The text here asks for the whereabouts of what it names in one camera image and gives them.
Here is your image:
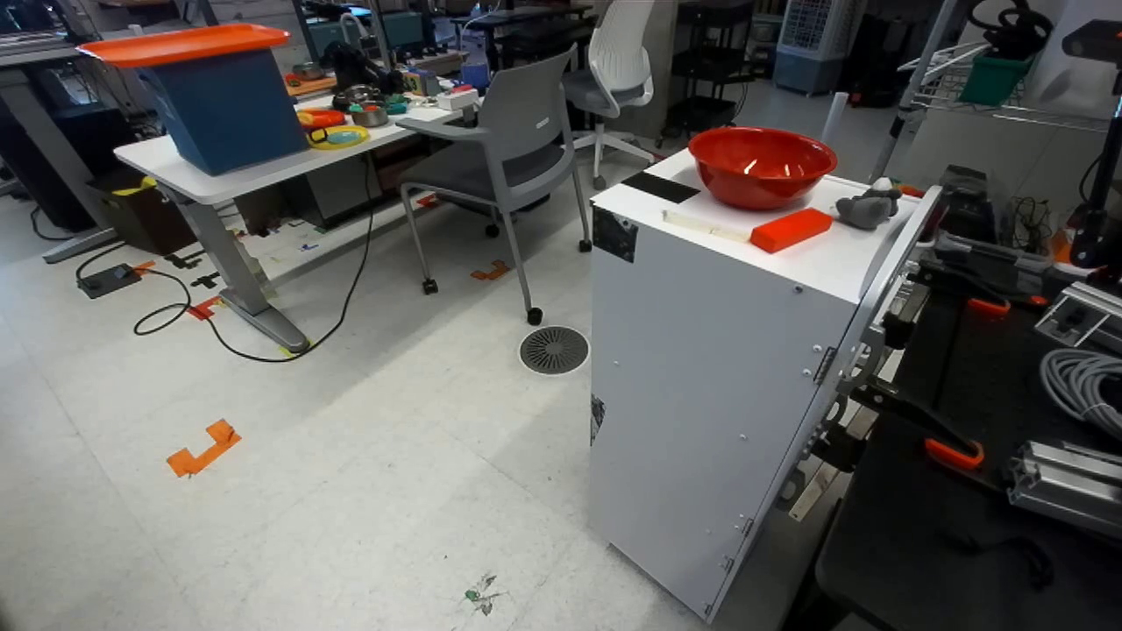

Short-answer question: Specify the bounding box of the grey coiled cable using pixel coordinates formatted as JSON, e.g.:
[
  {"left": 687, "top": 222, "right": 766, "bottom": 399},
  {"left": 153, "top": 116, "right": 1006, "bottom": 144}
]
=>
[{"left": 1038, "top": 345, "right": 1122, "bottom": 447}]

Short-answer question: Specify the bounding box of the orange floor tape marker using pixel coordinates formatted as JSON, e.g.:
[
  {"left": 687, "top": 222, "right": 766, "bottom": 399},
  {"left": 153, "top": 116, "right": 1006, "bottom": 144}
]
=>
[{"left": 168, "top": 421, "right": 241, "bottom": 477}]

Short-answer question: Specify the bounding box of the aluminium extrusion bracket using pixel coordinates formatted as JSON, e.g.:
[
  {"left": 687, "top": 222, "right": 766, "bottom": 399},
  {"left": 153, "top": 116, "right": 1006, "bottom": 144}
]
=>
[{"left": 1006, "top": 443, "right": 1122, "bottom": 539}]

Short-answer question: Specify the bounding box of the black floor cable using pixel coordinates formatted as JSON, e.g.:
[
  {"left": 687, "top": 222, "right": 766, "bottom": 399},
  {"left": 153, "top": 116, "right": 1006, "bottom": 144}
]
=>
[{"left": 74, "top": 208, "right": 378, "bottom": 368}]

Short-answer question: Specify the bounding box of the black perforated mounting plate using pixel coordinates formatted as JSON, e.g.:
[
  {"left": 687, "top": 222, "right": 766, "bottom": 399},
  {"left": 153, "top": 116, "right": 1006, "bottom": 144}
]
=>
[{"left": 785, "top": 288, "right": 1122, "bottom": 631}]

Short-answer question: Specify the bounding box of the orange rectangular block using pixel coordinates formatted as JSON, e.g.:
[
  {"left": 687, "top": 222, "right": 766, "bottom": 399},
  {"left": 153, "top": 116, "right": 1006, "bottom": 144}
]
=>
[{"left": 751, "top": 208, "right": 834, "bottom": 252}]

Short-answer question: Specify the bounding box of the grey office chair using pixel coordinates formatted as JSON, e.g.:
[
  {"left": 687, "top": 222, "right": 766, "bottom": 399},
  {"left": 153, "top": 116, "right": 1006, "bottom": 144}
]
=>
[{"left": 400, "top": 49, "right": 592, "bottom": 328}]

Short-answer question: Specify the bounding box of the white desk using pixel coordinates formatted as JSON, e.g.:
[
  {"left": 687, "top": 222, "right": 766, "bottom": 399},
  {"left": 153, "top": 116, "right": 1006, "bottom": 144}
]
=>
[{"left": 116, "top": 99, "right": 456, "bottom": 354}]

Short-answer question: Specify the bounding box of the white office chair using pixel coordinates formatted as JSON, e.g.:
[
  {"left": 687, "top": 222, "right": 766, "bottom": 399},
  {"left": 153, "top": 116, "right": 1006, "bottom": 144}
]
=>
[{"left": 564, "top": 0, "right": 656, "bottom": 181}]

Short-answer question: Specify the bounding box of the white toy kitchen cabinet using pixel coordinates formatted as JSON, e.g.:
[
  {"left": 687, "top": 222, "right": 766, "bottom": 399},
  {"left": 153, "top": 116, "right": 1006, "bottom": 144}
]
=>
[{"left": 591, "top": 151, "right": 937, "bottom": 620}]

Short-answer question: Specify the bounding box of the blue bin with orange lid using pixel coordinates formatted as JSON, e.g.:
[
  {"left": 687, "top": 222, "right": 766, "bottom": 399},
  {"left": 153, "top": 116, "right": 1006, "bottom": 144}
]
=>
[{"left": 81, "top": 23, "right": 310, "bottom": 174}]

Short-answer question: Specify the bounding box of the red plastic bowl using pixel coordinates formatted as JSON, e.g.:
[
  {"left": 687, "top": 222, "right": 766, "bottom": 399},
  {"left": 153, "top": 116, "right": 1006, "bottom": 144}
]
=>
[{"left": 687, "top": 125, "right": 839, "bottom": 212}]

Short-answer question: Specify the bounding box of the round floor drain cover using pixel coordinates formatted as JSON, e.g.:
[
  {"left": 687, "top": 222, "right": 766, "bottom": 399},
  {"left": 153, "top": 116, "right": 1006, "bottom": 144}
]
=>
[{"left": 518, "top": 328, "right": 591, "bottom": 375}]

